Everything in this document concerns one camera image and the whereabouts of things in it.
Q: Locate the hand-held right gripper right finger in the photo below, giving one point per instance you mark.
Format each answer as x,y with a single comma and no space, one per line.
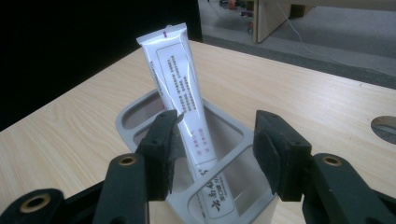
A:
289,161

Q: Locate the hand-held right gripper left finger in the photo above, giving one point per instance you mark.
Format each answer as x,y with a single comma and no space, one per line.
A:
155,155

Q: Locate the grey plastic holder box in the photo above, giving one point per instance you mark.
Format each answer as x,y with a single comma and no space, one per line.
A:
224,168

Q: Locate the white toothpaste tube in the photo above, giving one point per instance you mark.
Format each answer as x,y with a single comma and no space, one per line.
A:
177,77

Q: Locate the black curtain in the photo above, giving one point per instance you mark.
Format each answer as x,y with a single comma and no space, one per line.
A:
77,40

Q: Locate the light wooden furniture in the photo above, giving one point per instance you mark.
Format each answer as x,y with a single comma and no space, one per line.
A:
267,18

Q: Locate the small red objects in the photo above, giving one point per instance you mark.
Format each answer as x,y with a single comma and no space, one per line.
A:
232,3

